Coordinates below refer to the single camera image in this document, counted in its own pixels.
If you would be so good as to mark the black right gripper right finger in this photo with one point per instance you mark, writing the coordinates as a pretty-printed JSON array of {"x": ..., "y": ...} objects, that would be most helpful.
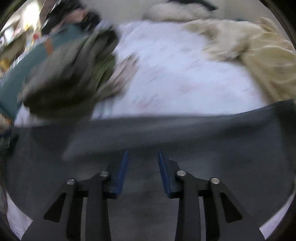
[{"x": 205, "y": 202}]

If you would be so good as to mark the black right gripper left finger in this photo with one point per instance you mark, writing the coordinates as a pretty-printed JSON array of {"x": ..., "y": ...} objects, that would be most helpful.
[{"x": 61, "y": 218}]

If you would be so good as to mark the dark grey sweatpants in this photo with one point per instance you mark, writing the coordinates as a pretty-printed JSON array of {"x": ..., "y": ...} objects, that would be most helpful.
[{"x": 252, "y": 154}]

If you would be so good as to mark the teal orange folded mat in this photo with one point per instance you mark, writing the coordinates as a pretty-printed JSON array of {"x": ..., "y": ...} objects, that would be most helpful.
[{"x": 12, "y": 81}]

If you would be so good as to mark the folded olive grey clothes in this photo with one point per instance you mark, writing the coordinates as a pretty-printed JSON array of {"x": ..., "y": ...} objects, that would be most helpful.
[{"x": 77, "y": 75}]

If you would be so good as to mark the white floral bed sheet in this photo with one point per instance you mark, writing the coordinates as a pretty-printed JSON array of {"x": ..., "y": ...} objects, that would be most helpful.
[{"x": 175, "y": 78}]

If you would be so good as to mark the cream floral quilt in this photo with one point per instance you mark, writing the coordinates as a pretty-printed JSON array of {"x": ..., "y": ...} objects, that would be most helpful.
[{"x": 260, "y": 46}]

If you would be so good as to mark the pile of clothes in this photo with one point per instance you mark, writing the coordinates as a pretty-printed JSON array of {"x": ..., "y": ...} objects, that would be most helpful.
[{"x": 69, "y": 13}]

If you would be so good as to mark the black garment on pillow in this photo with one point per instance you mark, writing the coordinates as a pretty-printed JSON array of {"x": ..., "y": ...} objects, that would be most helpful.
[{"x": 209, "y": 6}]

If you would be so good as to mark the white pillow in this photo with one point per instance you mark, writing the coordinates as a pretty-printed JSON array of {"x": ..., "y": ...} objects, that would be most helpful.
[{"x": 176, "y": 12}]

